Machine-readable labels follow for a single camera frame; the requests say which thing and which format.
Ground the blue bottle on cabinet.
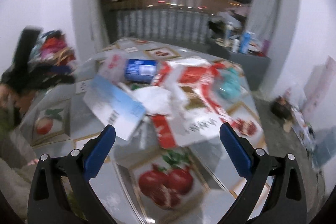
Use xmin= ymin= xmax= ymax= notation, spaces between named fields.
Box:
xmin=239 ymin=31 xmax=251 ymax=54

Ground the blue snack packet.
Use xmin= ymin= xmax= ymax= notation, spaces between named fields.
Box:
xmin=124 ymin=59 xmax=158 ymax=84

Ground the red white plastic bag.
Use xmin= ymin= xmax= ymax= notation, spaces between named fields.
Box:
xmin=151 ymin=56 xmax=234 ymax=149

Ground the light blue paper box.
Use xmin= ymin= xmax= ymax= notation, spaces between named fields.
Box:
xmin=83 ymin=75 xmax=146 ymax=141

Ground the dark bag on floor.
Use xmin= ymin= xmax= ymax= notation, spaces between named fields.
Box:
xmin=270 ymin=96 xmax=291 ymax=120

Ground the dark grey cabinet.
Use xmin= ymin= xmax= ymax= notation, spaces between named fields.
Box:
xmin=206 ymin=39 xmax=270 ymax=91

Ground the teal plastic bag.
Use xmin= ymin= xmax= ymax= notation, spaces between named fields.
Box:
xmin=218 ymin=68 xmax=242 ymax=102

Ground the pink patterned roll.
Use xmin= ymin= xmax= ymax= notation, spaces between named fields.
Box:
xmin=302 ymin=56 xmax=335 ymax=119

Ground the metal balcony railing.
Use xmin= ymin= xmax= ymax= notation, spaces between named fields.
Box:
xmin=104 ymin=7 xmax=214 ymax=44

